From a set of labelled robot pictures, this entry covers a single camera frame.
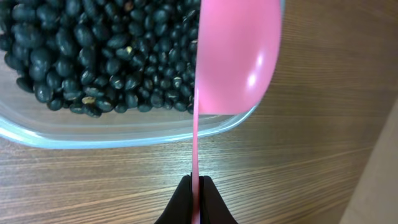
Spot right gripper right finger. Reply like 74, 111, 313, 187
200, 175, 238, 224

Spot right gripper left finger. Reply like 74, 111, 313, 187
155, 175, 193, 224

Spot pink measuring scoop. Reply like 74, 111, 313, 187
192, 0, 282, 223

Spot black beans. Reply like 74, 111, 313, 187
1, 0, 201, 118

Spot clear plastic container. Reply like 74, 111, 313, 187
0, 0, 287, 150

